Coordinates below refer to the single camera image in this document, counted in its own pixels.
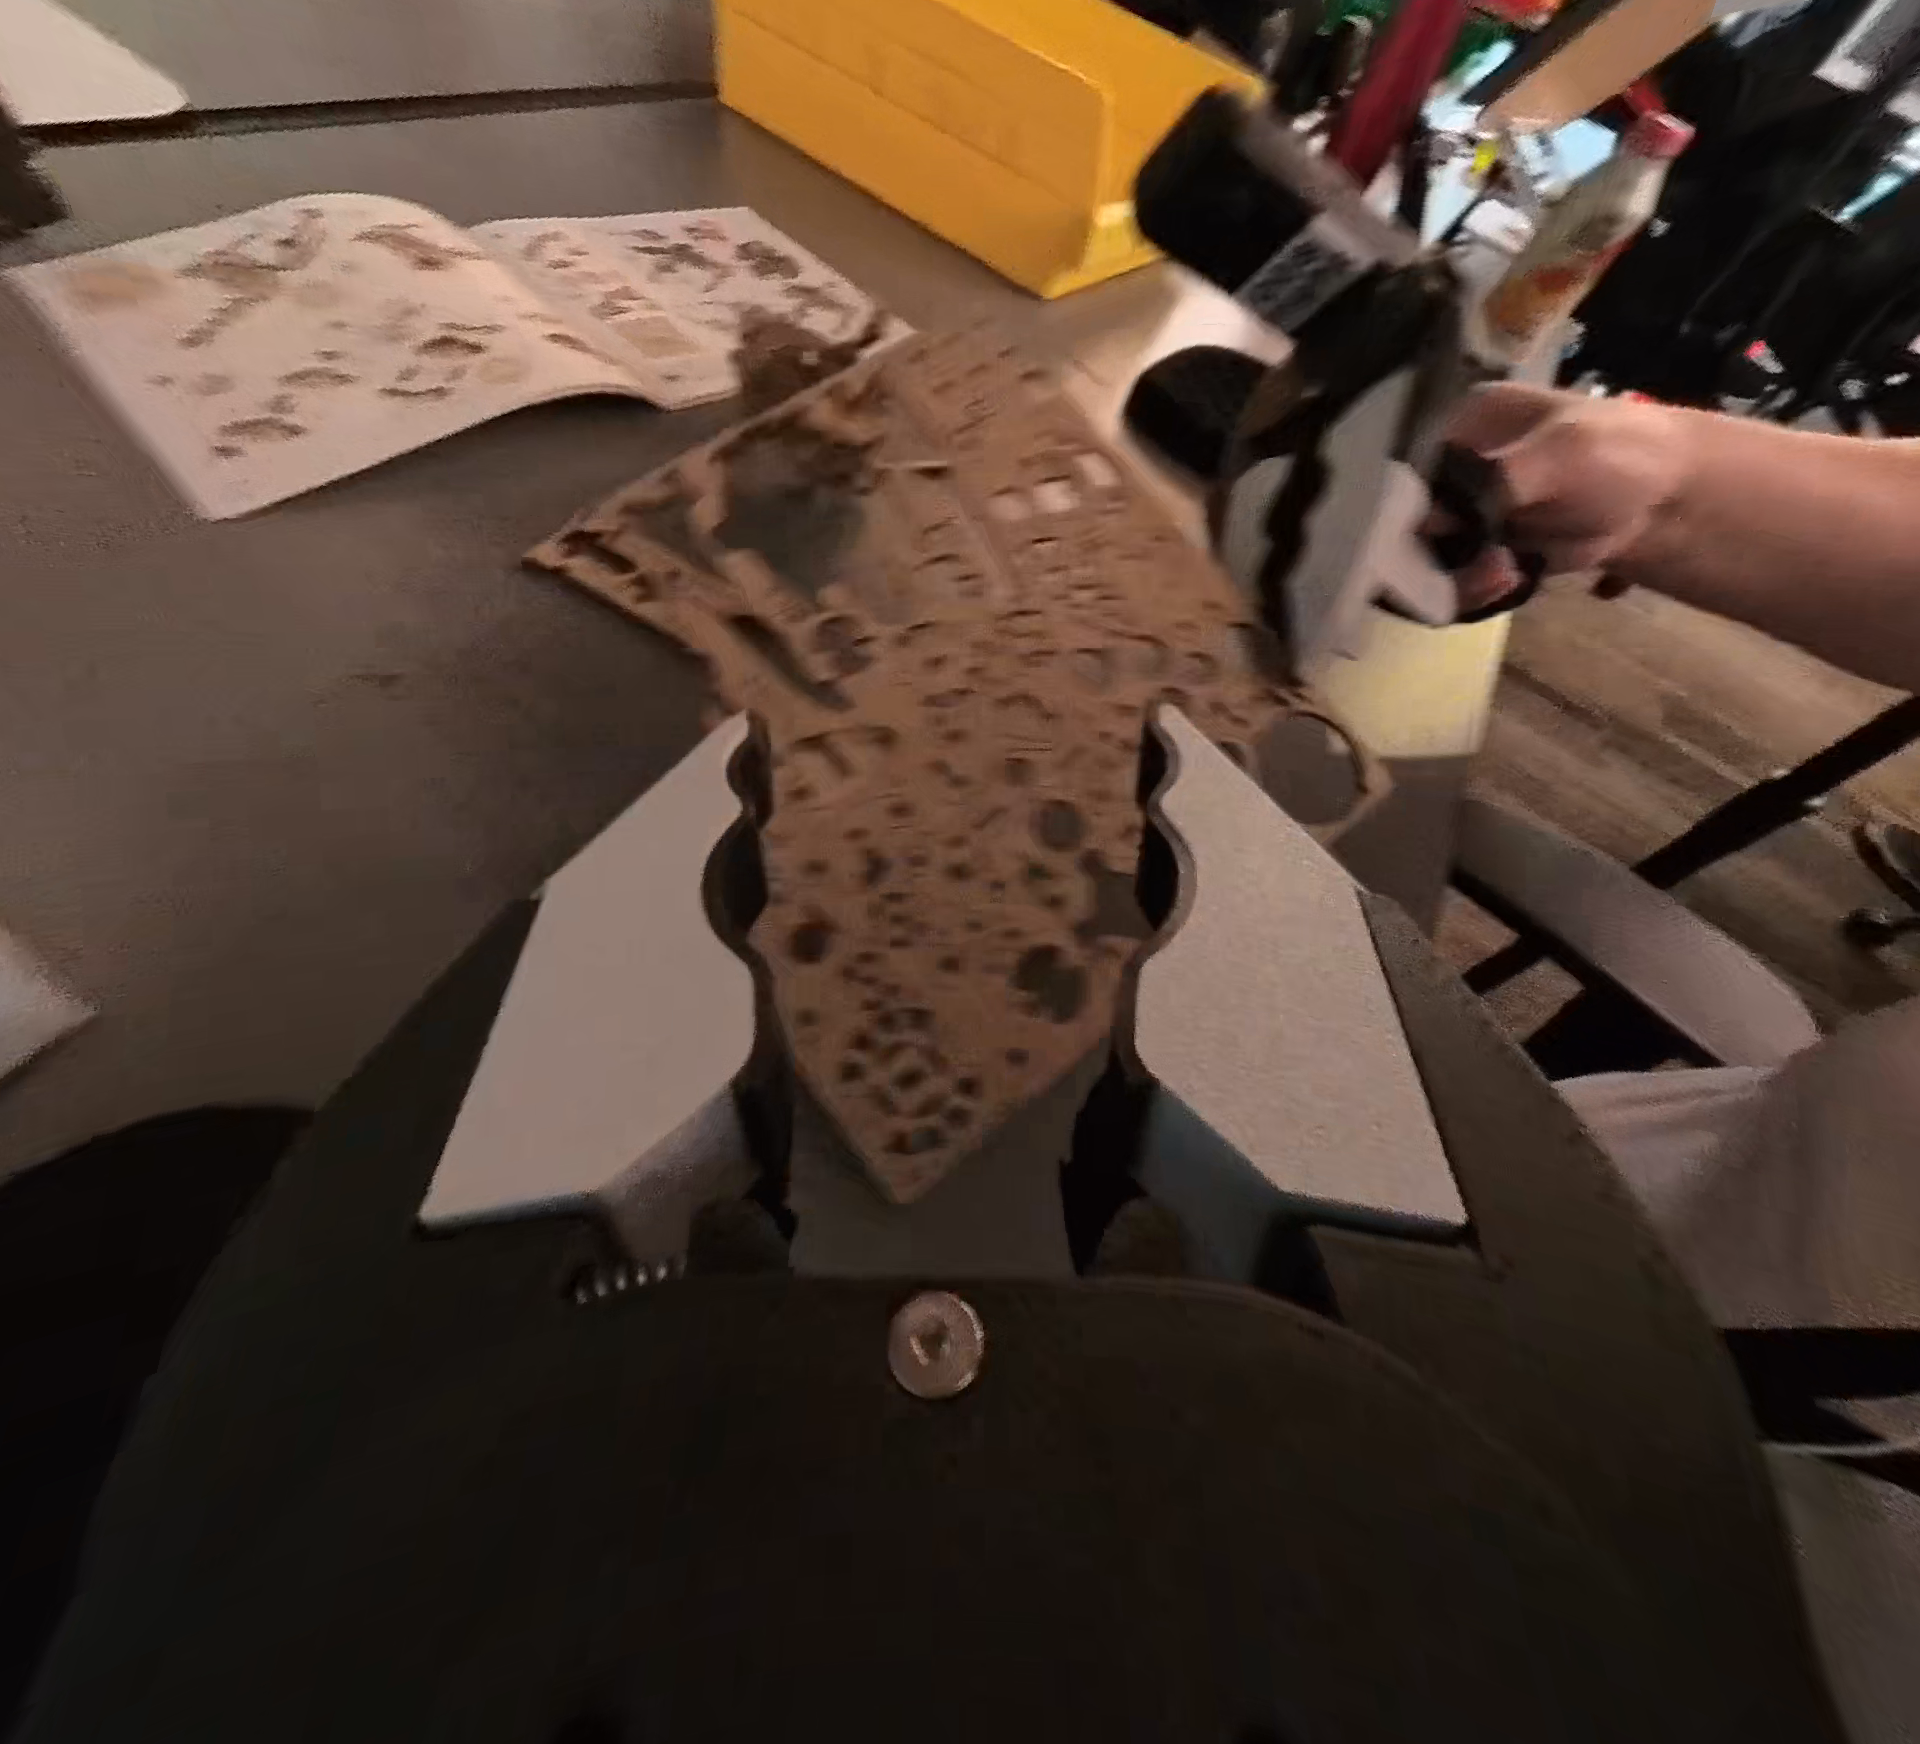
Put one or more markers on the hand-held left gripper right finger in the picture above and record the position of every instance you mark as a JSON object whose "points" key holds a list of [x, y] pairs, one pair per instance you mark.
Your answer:
{"points": [[1289, 1024]]}

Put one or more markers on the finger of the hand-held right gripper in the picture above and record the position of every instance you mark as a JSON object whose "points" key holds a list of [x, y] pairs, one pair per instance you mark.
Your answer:
{"points": [[1349, 513]]}

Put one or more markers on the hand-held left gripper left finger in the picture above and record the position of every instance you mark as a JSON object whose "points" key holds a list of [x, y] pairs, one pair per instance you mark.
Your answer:
{"points": [[598, 1024]]}

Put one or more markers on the laser-cut wooden parts sheet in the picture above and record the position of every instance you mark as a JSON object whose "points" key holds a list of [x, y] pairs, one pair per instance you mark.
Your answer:
{"points": [[931, 665]]}

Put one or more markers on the person's right forearm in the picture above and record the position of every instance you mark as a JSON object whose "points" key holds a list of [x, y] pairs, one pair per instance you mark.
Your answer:
{"points": [[1801, 543]]}

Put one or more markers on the person's right hand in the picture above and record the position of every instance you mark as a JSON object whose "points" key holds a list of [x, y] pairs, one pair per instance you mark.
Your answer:
{"points": [[1573, 483]]}

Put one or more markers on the black perforated object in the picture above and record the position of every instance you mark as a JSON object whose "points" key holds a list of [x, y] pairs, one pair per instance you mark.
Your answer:
{"points": [[1193, 417]]}

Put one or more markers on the dark red cylinder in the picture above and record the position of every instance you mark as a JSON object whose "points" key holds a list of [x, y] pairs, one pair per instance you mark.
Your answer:
{"points": [[1394, 64]]}

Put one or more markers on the yellow plastic bin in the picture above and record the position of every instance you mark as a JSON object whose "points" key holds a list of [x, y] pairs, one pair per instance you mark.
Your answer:
{"points": [[901, 95]]}

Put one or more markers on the grey chair armrest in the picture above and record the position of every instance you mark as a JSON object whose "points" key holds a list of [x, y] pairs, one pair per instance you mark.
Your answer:
{"points": [[1636, 934]]}

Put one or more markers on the white orange drink bottle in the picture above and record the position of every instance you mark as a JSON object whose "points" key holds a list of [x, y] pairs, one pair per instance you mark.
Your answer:
{"points": [[1573, 228]]}

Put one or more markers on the tilted tan board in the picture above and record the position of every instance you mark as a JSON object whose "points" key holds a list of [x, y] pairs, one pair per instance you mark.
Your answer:
{"points": [[1620, 35]]}

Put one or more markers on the black chair base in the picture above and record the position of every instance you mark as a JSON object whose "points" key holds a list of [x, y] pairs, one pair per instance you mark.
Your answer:
{"points": [[1770, 800]]}

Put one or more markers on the white cardboard tray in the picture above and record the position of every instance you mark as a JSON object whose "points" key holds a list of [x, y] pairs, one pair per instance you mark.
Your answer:
{"points": [[37, 1000]]}

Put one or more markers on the open instruction booklet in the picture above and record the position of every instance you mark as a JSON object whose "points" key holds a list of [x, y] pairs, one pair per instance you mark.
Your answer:
{"points": [[299, 349]]}

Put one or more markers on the white cardboard flap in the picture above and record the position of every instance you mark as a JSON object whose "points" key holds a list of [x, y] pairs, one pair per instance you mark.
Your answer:
{"points": [[91, 50]]}

